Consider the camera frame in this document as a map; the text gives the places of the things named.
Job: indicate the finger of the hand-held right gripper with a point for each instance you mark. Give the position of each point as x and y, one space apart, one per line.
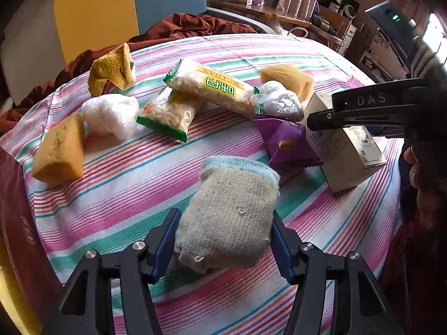
321 120

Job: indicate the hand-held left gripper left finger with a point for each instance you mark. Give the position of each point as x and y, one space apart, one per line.
166 247

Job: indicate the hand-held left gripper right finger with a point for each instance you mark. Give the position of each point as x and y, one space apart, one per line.
282 251

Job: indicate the purple snack packet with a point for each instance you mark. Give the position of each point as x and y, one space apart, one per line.
286 139

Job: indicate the clear plastic-wrapped ball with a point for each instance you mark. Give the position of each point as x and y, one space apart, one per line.
279 103

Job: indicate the white carton box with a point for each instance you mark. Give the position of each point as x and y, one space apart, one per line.
345 160

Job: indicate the yellow sponge block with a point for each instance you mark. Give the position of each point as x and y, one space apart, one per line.
59 153
290 78

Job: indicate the beige sock with blue cuff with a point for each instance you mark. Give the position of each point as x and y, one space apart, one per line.
227 216

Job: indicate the large rice cracker packet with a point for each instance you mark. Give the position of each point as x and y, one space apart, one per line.
213 87

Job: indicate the person's right hand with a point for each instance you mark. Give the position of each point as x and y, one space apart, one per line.
414 174

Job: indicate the pink wrapper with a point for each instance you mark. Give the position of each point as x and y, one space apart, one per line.
354 82

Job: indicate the striped knitted cloth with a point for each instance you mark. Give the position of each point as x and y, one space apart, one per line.
426 61

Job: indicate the striped bed sheet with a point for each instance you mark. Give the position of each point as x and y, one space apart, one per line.
122 199

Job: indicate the cluttered wooden shelf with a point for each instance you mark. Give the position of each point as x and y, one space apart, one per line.
335 21

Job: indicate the wooden table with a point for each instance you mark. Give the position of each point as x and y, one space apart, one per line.
258 12

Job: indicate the small rice cracker packet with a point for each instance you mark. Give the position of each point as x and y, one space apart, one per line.
167 111

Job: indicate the person's dark red clothing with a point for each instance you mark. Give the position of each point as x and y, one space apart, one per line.
419 279

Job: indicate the white plastic-wrapped ball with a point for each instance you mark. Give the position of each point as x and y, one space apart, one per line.
110 117

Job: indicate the maroon blanket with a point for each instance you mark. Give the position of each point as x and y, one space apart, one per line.
181 24

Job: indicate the folded yellow sponge piece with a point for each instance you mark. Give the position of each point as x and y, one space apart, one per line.
108 66

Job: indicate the grey yellow blue headboard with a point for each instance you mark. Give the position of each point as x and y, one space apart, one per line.
94 10

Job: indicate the grey bed frame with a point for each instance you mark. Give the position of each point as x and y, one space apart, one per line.
237 19

